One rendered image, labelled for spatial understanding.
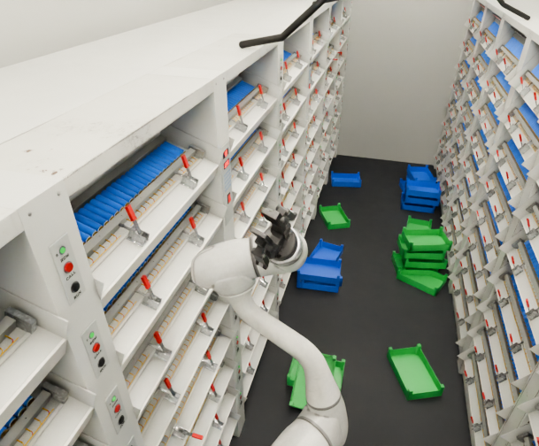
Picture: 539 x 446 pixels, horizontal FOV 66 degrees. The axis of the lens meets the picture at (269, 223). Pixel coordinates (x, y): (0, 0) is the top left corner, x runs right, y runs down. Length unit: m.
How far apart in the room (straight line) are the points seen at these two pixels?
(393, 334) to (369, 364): 0.30
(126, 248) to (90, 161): 0.25
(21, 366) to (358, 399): 1.99
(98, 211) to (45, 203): 0.31
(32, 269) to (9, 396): 0.19
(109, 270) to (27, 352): 0.21
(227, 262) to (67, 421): 0.44
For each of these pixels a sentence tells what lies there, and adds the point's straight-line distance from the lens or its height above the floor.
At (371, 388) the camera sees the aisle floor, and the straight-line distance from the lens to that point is 2.57.
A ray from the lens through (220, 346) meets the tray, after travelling 1.72.
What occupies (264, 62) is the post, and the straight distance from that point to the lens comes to 1.88.
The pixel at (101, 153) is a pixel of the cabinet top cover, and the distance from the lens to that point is 0.78.
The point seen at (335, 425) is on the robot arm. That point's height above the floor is 0.96.
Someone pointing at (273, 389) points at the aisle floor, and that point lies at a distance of 2.50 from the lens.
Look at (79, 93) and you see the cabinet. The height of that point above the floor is 1.77.
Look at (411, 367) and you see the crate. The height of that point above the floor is 0.00.
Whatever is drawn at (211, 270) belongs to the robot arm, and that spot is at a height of 1.42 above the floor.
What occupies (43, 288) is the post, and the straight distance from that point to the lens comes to 0.73.
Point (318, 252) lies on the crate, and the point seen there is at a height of 0.00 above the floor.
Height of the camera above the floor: 2.06
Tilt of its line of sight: 33 degrees down
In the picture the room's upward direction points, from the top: straight up
